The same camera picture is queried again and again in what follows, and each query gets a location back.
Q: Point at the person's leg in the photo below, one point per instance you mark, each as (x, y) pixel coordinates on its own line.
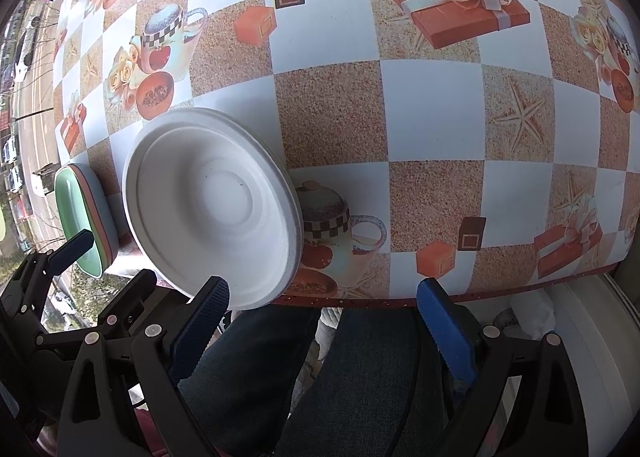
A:
(370, 387)
(245, 387)

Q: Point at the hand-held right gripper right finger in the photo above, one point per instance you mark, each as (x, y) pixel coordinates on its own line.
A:
(445, 327)

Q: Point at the green square plate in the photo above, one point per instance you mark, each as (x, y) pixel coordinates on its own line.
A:
(72, 207)

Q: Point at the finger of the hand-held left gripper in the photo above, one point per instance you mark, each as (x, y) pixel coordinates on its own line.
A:
(135, 289)
(75, 247)

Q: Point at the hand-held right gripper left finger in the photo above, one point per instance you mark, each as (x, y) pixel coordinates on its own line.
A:
(200, 327)

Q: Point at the printed checkered tablecloth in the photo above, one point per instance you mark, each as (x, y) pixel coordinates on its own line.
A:
(410, 137)

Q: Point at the person's left leg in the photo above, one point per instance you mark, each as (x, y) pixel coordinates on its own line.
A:
(245, 387)

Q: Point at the person's right leg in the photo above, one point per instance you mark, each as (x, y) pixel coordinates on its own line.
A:
(370, 387)

